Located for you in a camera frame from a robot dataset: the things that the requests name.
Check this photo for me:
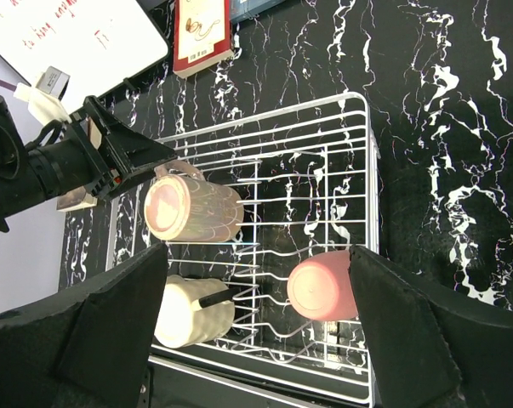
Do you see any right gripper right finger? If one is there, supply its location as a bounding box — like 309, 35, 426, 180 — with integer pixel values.
349, 246, 513, 407

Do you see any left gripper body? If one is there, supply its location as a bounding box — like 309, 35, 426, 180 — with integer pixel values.
26, 95, 120, 204

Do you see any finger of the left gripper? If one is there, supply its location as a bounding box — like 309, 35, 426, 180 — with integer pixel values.
111, 163, 157, 199
106, 116, 176, 167

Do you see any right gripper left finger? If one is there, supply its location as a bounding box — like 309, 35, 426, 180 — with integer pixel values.
0, 244, 168, 407

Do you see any iridescent pink mug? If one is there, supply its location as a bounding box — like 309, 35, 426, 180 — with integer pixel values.
144, 160, 244, 242

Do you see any matte pink cup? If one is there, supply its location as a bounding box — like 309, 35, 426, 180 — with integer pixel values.
287, 250, 358, 321

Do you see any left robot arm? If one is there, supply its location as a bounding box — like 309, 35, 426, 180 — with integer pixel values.
0, 95, 177, 233

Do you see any Tale of Two Cities book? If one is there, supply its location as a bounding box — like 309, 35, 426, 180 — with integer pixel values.
56, 186, 98, 213

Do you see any cream ribbed mug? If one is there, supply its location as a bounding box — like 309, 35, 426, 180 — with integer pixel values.
154, 275, 235, 349

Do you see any white dry-erase board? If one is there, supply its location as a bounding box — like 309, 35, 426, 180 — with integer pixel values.
0, 0, 169, 112

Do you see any red and white book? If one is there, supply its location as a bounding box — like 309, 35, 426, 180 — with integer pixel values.
173, 0, 234, 79

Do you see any dark blue book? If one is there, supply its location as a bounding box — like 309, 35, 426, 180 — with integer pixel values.
230, 0, 284, 24

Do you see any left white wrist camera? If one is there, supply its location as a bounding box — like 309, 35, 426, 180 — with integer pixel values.
14, 66, 71, 125

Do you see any white wire dish rack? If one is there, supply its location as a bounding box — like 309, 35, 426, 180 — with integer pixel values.
105, 91, 382, 405

